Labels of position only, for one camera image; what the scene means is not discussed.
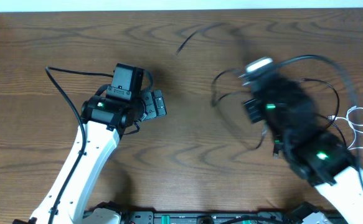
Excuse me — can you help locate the black USB cable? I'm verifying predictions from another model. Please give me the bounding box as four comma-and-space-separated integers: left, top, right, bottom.
175, 21, 268, 150

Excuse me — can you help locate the white USB cable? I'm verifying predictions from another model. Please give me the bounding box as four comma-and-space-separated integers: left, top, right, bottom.
328, 105, 363, 158

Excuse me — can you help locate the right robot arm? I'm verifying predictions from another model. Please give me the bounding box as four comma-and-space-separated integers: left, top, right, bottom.
241, 55, 363, 223

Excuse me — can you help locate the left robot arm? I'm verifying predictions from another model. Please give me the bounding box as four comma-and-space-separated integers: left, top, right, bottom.
28, 63, 167, 224

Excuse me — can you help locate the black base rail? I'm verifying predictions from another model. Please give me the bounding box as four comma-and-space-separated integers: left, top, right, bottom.
83, 210, 350, 224

